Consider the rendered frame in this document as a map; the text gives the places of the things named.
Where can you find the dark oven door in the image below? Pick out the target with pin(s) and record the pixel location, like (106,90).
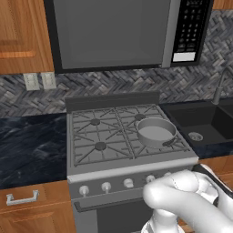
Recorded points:
(118,220)

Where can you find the white wall socket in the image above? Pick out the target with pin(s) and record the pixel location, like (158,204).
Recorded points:
(31,81)
(48,80)

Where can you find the grey metal pan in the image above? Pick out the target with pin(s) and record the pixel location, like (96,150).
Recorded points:
(156,133)

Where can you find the wooden drawer front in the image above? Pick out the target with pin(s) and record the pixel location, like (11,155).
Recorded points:
(220,165)
(45,194)

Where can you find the grey tap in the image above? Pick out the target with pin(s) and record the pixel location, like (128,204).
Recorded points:
(219,88)

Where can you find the black sink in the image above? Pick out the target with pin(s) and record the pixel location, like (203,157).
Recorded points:
(203,124)

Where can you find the black and grey microwave oven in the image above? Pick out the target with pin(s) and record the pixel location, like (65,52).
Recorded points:
(121,33)

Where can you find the grey microwave door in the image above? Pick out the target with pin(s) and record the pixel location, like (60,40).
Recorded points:
(112,33)

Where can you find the wooden base cupboard door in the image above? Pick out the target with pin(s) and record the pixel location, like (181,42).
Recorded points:
(36,223)

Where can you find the grey gas stove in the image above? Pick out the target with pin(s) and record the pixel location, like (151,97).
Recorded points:
(121,164)

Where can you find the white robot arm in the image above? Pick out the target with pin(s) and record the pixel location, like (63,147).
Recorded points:
(182,203)

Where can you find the white stove knob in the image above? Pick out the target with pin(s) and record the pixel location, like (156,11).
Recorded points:
(128,183)
(149,178)
(167,174)
(84,190)
(106,187)

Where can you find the wooden wall cupboard door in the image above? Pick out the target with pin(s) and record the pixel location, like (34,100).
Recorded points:
(223,4)
(21,33)

